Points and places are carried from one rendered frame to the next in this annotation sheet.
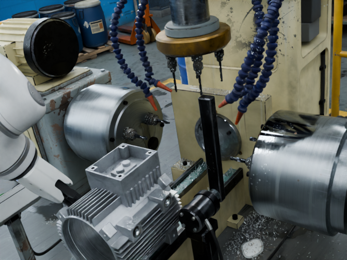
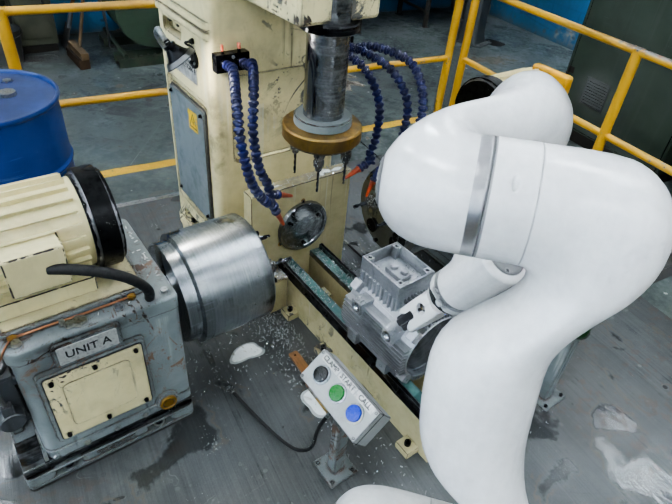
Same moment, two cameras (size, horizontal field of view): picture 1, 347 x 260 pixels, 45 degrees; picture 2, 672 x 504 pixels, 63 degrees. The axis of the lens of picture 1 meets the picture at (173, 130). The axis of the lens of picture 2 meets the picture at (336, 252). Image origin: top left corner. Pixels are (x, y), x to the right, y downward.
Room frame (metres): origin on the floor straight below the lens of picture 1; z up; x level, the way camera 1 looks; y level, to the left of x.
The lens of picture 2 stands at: (0.73, 1.03, 1.87)
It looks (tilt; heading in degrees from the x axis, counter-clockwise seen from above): 38 degrees down; 280
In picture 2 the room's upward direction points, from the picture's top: 6 degrees clockwise
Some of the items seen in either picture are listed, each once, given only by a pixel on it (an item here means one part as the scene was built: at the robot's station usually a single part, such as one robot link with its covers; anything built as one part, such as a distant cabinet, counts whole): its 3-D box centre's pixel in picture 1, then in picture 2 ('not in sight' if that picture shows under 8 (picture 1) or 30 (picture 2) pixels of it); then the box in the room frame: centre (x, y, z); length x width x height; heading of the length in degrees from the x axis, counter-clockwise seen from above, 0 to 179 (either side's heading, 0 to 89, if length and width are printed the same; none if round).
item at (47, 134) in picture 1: (59, 126); (82, 344); (1.35, 0.40, 0.99); 0.35 x 0.31 x 0.37; 49
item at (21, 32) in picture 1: (30, 84); (44, 300); (1.35, 0.45, 1.16); 0.33 x 0.26 x 0.42; 49
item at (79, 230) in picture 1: (121, 220); (401, 318); (0.73, 0.14, 1.01); 0.20 x 0.19 x 0.19; 141
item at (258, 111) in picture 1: (229, 140); (290, 227); (1.08, -0.16, 0.97); 0.30 x 0.11 x 0.34; 49
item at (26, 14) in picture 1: (63, 33); not in sight; (6.00, 1.32, 0.37); 1.20 x 0.80 x 0.74; 127
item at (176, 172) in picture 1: (187, 178); (271, 289); (1.09, -0.02, 0.86); 0.07 x 0.06 x 0.12; 49
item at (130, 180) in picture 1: (125, 174); (396, 276); (0.76, 0.12, 1.11); 0.12 x 0.11 x 0.07; 141
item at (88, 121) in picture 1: (104, 124); (191, 285); (1.19, 0.21, 1.04); 0.37 x 0.25 x 0.25; 49
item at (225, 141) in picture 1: (216, 137); (303, 226); (1.03, -0.12, 1.01); 0.15 x 0.02 x 0.15; 49
